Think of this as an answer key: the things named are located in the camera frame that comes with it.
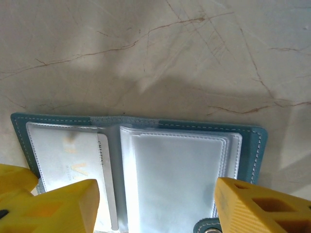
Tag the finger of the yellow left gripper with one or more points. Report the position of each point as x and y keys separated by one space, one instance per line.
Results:
x=14 y=182

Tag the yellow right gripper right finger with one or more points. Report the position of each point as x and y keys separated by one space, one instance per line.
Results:
x=255 y=211

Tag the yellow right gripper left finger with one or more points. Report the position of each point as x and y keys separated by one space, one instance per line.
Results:
x=60 y=211

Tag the silver VIP card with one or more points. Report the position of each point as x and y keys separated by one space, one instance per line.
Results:
x=77 y=155

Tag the blue leather card holder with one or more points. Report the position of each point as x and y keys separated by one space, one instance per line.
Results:
x=170 y=170

